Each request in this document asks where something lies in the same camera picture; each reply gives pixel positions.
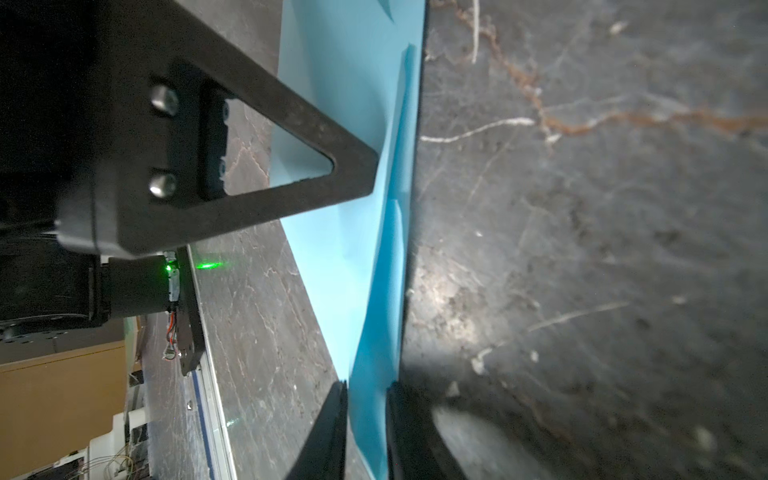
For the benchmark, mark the light blue paper sheet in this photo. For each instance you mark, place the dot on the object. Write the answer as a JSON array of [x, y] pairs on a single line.
[[360, 63]]

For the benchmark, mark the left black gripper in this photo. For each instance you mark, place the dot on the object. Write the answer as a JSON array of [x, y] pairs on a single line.
[[78, 120]]

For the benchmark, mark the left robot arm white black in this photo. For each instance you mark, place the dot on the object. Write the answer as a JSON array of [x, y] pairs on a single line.
[[47, 288]]

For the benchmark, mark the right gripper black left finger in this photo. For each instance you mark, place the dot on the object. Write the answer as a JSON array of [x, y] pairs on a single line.
[[323, 455]]

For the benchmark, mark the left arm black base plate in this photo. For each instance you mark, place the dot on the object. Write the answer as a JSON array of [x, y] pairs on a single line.
[[185, 334]]

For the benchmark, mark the aluminium mounting rail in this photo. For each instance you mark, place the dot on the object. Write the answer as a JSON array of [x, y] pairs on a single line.
[[217, 445]]

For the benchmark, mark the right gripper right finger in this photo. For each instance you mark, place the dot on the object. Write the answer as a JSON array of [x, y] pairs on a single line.
[[415, 449]]

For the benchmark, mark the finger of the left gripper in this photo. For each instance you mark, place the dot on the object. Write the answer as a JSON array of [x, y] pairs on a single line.
[[258, 138]]

